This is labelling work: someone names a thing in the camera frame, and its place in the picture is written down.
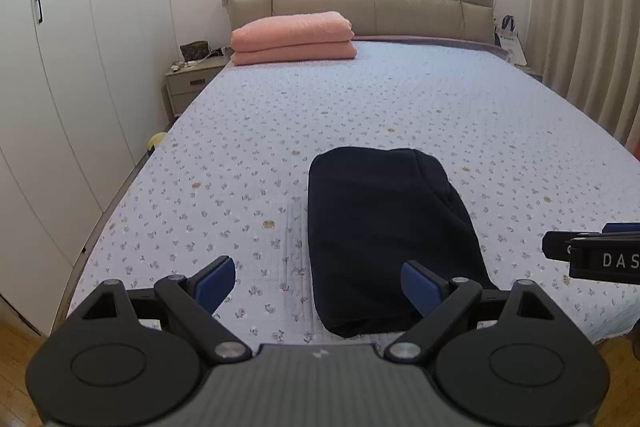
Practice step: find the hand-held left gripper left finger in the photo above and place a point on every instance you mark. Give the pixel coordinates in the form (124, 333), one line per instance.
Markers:
(215, 282)

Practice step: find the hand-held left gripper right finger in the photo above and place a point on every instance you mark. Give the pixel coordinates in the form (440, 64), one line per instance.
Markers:
(422, 287)

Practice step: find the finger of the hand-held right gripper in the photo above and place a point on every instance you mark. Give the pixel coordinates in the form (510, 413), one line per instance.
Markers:
(565, 246)
(605, 259)

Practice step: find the black garment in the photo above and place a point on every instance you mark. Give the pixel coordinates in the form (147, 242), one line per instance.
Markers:
(385, 232)

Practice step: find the yellow ball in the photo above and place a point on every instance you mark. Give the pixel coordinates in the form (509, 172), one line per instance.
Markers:
(156, 143)

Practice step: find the floral quilted bedspread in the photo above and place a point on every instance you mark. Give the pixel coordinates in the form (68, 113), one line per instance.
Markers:
(350, 107)

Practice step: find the beige nightstand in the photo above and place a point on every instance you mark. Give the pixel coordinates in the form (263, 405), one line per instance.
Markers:
(192, 82)

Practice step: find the white tote bag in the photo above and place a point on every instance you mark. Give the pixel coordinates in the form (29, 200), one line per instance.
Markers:
(510, 42)

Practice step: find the small clutter on nightstand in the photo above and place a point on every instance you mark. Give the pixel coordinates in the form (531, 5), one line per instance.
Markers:
(182, 66)

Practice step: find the beige pleated curtain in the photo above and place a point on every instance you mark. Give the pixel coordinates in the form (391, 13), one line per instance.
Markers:
(585, 17)

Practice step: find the brown patterned pouch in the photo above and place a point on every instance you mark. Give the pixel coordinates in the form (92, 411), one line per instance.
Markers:
(194, 51)

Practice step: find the white wardrobe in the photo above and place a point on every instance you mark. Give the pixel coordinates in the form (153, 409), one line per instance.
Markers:
(65, 82)

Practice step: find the folded pink blanket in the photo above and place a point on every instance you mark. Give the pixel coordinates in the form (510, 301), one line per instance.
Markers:
(295, 39)

